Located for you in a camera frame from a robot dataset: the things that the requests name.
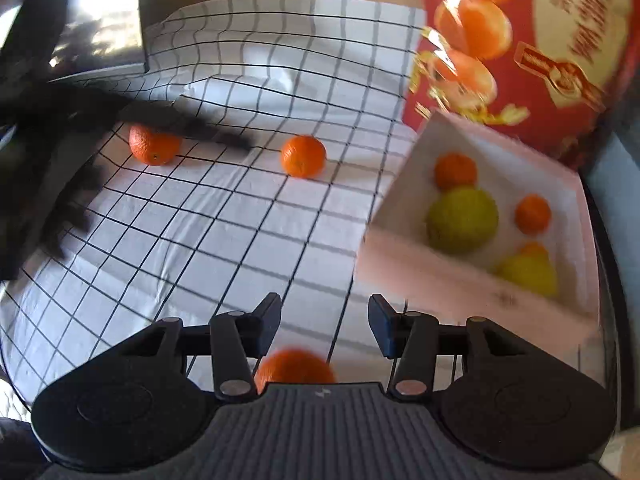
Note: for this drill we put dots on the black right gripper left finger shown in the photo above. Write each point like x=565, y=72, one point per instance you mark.
x=230, y=340

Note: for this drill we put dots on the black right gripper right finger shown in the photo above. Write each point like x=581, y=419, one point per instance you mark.
x=415, y=340

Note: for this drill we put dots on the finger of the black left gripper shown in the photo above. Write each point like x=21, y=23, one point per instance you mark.
x=166, y=119

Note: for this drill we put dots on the large orange tangerine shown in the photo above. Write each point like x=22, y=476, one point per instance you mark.
x=293, y=366

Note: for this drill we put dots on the small orange tangerine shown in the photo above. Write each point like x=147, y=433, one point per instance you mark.
x=303, y=157

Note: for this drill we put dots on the far orange tangerine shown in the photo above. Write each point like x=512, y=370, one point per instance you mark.
x=151, y=147

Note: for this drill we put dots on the dark screen monitor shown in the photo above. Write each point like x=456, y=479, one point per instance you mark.
x=71, y=39

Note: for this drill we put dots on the pink cardboard box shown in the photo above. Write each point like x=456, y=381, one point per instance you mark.
x=395, y=258

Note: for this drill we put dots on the large green pear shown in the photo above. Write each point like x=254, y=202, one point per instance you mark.
x=462, y=221

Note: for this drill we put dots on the small green pear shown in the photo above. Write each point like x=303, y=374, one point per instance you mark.
x=534, y=273

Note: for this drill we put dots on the orange tangerine in box right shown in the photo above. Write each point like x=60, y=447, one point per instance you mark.
x=532, y=215

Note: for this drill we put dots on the orange tangerine in box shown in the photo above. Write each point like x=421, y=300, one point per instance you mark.
x=532, y=215
x=454, y=169

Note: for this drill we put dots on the orange tangerine in box back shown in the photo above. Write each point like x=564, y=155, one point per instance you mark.
x=454, y=169

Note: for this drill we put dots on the white black grid tablecloth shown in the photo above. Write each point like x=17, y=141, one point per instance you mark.
x=214, y=230

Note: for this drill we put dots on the red snack bag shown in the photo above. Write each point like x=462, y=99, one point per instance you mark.
x=543, y=72

